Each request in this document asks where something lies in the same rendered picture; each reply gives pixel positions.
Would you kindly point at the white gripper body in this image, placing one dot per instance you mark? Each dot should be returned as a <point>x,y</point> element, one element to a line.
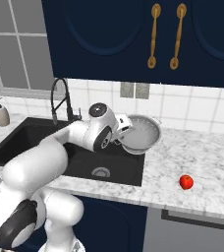
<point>120,136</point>

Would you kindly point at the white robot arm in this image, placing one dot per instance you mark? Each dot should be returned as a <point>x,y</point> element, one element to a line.
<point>35,164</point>

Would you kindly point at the silver metal colander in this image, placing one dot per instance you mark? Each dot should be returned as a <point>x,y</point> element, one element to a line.
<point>141,134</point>

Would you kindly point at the black sink basin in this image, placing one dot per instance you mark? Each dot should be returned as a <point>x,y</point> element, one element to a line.
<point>117,164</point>

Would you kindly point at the silver sink drain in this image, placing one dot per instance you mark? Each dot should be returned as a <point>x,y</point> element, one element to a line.
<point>100,172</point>

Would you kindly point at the black spring faucet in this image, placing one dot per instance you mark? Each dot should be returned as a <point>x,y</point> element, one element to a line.
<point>67,98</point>

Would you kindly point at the red apple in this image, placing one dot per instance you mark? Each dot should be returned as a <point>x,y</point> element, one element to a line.
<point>186,182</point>

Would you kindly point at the navy base cupboard door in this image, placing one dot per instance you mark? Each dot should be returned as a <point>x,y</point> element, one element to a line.
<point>114,226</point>

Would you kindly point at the beige soap dispenser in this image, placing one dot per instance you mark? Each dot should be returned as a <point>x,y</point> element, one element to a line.
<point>1,115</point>

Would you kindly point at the grey dishwasher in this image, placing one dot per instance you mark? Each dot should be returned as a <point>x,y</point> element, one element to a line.
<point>189,238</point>

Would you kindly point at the grey framed window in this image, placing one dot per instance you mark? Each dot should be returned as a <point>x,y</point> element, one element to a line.
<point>15,42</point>

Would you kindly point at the grey wall outlet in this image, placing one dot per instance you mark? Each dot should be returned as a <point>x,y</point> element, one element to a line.
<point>142,91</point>
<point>127,90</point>

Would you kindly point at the navy wall cupboard door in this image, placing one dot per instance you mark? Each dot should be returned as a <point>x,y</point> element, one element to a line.
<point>209,39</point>
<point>100,36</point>

